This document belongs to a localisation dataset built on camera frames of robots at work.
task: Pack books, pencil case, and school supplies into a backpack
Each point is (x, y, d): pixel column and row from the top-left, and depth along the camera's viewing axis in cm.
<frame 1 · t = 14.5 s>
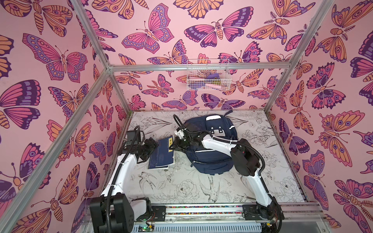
left hand: (156, 144, 85), fingers open
right hand: (169, 146, 87), fingers closed
navy blue backpack: (208, 160, 90), point 4 cm above the table
navy blue hardcover book: (161, 158, 89), point 7 cm above the table

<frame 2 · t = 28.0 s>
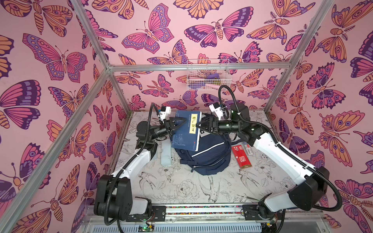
left hand: (188, 124, 67), fingers open
right hand: (200, 126, 67), fingers open
navy blue book: (186, 137, 68), point 32 cm above the table
red pencil case package: (241, 157, 95), on the table
pale green ruler case: (166, 154, 96), point 2 cm above the table
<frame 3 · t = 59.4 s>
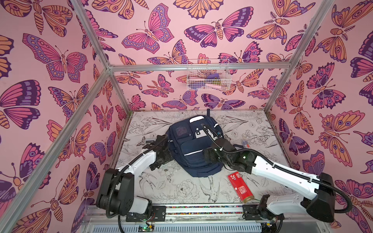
left hand: (165, 159, 90), fingers open
right hand: (209, 149, 77), fingers open
navy blue backpack: (188, 138, 100), point 6 cm above the table
red pencil case package: (242, 189, 83), on the table
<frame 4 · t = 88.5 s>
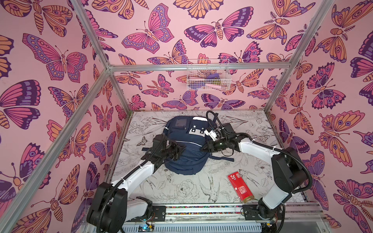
left hand: (188, 144, 82), fingers closed
right hand: (202, 148, 85), fingers open
navy blue backpack: (190, 130, 101), point 8 cm above the table
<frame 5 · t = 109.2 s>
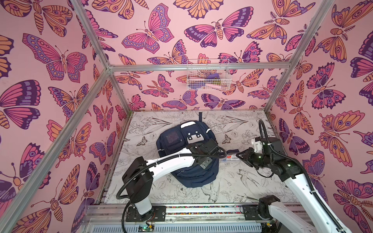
left hand: (204, 156, 83), fingers closed
right hand: (237, 154, 73), fingers closed
navy blue backpack: (176, 139, 97), point 8 cm above the table
